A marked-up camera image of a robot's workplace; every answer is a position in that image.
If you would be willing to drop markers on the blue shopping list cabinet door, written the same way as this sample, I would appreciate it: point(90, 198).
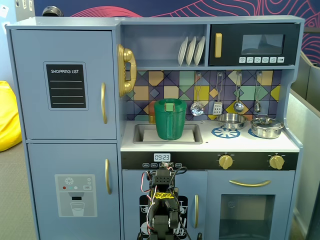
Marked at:
point(30, 75)

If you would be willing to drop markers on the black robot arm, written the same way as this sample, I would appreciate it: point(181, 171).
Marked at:
point(162, 212)

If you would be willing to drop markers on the blue dishwasher door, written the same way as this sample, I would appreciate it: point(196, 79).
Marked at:
point(130, 185)

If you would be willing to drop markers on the blue oven door with window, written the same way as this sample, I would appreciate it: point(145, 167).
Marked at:
point(215, 200)

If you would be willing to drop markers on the black toy microwave door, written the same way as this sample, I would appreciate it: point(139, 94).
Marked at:
point(232, 42)

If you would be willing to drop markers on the blue water dispenser cabinet door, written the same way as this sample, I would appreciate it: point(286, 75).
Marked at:
point(45, 160)

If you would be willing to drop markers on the gold toy faucet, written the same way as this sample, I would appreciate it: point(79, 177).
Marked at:
point(151, 119)

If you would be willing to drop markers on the green plastic pitcher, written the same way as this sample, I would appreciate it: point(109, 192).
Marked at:
point(170, 122)

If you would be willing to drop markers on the grey toy sink basin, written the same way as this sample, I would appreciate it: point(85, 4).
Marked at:
point(140, 135)

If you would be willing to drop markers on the metal slotted skimmer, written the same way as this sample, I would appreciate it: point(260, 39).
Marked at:
point(197, 109)

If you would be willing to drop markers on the metal slotted spatula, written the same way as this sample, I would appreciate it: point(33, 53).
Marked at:
point(217, 108)

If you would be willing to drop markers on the metal frying pan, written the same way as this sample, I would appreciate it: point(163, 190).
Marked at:
point(231, 121)

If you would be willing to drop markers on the white toy plate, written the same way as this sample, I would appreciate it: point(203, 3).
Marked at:
point(182, 51)
point(199, 50)
point(191, 51)

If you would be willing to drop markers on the gold toy telephone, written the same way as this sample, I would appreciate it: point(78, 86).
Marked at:
point(126, 53)

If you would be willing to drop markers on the gold stove knob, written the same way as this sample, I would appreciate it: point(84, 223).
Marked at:
point(225, 162)
point(276, 162)

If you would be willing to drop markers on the metal ladle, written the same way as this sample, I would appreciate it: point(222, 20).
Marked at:
point(238, 107)

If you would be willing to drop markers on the metal hanging spoon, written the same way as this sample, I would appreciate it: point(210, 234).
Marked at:
point(257, 107)

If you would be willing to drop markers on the blue toy kitchen unit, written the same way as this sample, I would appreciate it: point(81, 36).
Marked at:
point(160, 21)

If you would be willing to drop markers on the metal pot with lid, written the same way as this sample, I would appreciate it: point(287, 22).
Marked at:
point(266, 128)

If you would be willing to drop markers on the yellow bean bag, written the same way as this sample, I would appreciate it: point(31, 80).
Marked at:
point(8, 120)

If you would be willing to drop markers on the black round object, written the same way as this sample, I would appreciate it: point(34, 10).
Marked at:
point(52, 12)

